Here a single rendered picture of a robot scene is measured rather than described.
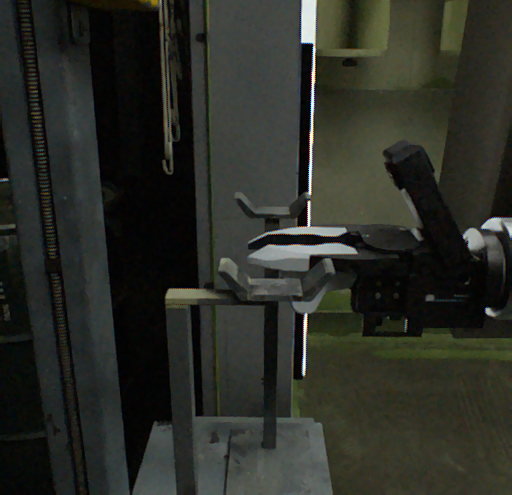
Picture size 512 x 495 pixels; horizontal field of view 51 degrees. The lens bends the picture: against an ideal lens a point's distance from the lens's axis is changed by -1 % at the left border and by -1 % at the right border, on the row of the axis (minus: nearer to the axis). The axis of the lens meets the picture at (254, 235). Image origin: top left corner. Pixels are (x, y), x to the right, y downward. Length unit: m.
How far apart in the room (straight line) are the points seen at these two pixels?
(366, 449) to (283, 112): 1.28
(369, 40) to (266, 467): 2.04
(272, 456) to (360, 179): 2.07
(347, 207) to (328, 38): 0.76
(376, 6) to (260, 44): 1.62
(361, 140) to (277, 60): 1.84
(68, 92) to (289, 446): 0.48
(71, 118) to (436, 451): 1.71
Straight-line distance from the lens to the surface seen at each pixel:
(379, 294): 0.48
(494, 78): 1.48
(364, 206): 2.61
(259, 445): 0.71
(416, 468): 1.89
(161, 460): 0.71
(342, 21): 2.47
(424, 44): 2.90
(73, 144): 0.45
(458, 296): 0.51
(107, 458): 0.58
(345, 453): 1.90
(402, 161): 0.45
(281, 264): 0.45
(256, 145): 0.93
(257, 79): 0.92
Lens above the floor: 1.25
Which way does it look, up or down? 18 degrees down
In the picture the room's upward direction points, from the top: straight up
